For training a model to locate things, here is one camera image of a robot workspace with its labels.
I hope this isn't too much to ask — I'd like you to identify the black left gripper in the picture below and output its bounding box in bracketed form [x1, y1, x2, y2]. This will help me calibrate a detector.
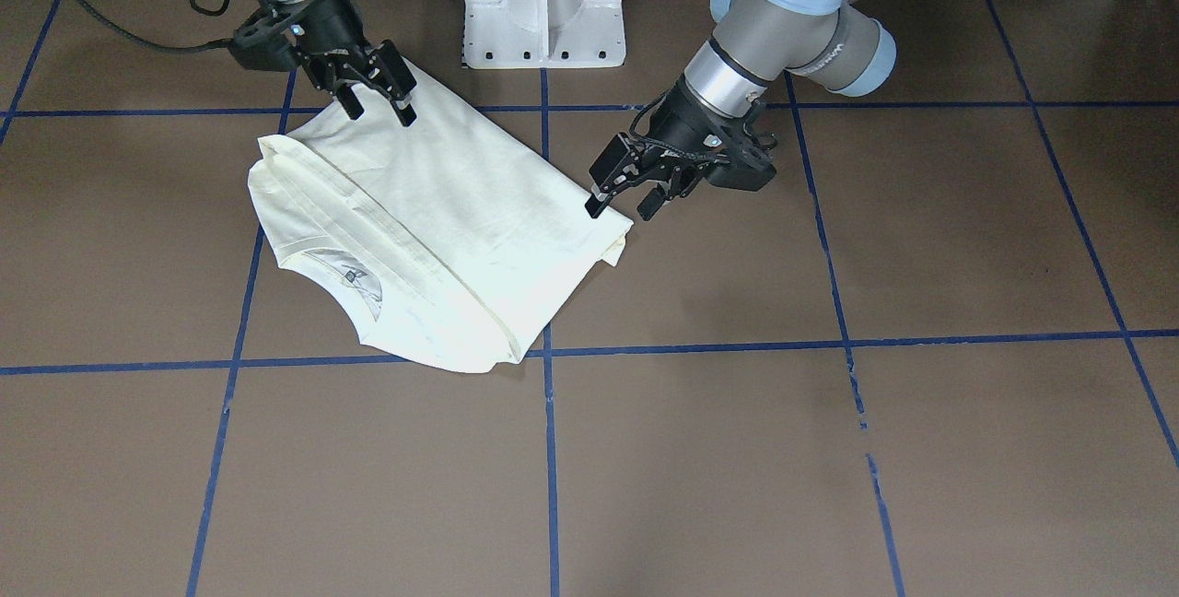
[585, 81, 777, 222]

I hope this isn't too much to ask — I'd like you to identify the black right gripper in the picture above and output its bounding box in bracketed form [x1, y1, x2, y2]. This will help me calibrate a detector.
[256, 0, 416, 127]

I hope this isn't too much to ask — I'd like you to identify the cream long-sleeve cat shirt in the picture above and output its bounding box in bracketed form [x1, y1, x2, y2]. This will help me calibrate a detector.
[248, 67, 633, 374]

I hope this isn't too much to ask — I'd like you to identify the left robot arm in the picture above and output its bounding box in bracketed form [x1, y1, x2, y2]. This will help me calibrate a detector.
[585, 0, 896, 219]

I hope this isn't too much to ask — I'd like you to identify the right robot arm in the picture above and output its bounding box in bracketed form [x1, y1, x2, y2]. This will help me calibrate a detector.
[215, 0, 416, 126]

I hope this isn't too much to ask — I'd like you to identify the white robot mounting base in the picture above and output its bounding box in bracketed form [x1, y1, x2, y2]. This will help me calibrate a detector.
[461, 0, 627, 71]

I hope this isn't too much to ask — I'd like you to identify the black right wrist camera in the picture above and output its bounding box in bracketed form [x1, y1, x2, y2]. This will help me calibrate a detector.
[228, 9, 299, 72]

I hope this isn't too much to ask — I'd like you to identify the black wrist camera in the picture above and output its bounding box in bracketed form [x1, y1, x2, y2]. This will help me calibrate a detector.
[705, 142, 777, 193]
[228, 9, 299, 72]

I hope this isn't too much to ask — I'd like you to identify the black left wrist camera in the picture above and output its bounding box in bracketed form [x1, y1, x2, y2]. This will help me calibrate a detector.
[705, 142, 777, 193]

